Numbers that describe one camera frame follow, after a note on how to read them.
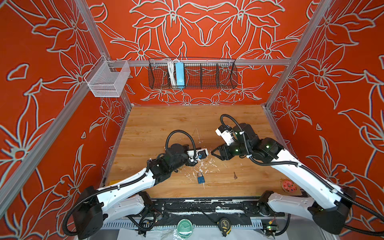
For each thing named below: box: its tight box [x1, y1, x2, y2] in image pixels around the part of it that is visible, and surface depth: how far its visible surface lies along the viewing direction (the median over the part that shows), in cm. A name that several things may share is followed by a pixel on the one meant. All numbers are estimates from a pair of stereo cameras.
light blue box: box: [175, 62, 185, 89], surface depth 91 cm
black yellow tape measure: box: [217, 218, 232, 237], surface depth 68 cm
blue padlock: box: [197, 172, 205, 184], surface depth 83 cm
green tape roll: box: [177, 218, 193, 239], surface depth 69 cm
